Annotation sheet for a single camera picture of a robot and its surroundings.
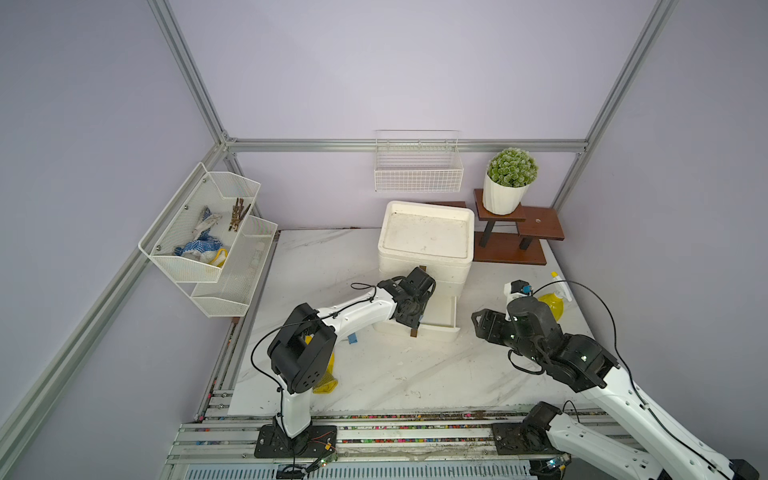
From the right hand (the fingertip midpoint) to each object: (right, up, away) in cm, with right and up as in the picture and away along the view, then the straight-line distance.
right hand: (484, 323), depth 73 cm
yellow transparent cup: (-41, -18, +8) cm, 45 cm away
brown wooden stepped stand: (+23, +23, +37) cm, 50 cm away
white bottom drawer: (-9, -4, +18) cm, 20 cm away
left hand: (-13, +1, +16) cm, 21 cm away
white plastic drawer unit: (-9, +22, +14) cm, 27 cm away
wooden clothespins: (-66, +29, +9) cm, 72 cm away
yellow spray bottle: (+26, +3, +15) cm, 30 cm away
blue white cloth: (-68, +19, -3) cm, 71 cm away
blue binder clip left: (-35, -9, +18) cm, 41 cm away
